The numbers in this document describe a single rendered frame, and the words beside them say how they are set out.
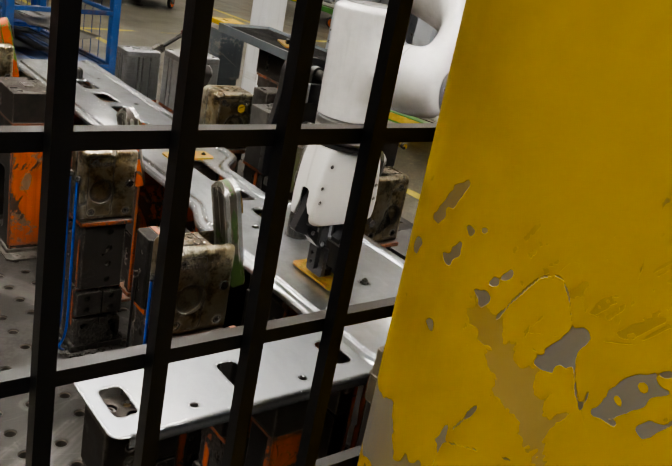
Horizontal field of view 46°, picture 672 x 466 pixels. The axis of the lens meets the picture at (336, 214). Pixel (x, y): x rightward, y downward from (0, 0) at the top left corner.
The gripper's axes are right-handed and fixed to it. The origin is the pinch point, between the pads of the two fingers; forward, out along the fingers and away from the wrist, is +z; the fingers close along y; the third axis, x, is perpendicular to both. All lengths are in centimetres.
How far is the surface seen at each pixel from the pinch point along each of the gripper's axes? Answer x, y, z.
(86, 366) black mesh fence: 56, 54, -30
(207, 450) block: 6.4, 17.7, 19.6
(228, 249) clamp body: -3.1, 12.5, -1.1
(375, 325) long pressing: 12.4, 1.1, 3.0
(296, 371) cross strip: 17.1, 15.6, 2.9
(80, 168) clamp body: -39.1, 17.0, 1.3
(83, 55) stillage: -499, -161, 86
